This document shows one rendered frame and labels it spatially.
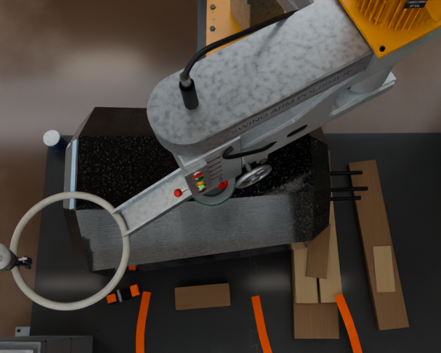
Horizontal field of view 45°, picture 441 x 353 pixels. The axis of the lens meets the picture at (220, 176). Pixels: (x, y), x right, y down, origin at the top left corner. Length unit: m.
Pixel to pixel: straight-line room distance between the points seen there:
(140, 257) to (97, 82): 1.42
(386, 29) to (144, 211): 1.20
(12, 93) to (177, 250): 1.74
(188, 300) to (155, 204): 0.90
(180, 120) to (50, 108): 2.15
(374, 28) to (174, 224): 1.25
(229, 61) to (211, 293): 1.69
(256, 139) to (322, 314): 1.47
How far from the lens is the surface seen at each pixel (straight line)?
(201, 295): 2.97
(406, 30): 1.63
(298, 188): 2.33
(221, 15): 2.73
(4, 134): 3.62
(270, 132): 1.80
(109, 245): 2.49
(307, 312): 3.03
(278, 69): 1.54
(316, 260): 2.94
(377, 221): 3.16
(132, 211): 2.26
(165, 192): 2.21
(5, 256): 2.11
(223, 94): 1.51
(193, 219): 2.37
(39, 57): 3.75
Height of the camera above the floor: 3.09
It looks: 75 degrees down
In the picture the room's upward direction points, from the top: 10 degrees counter-clockwise
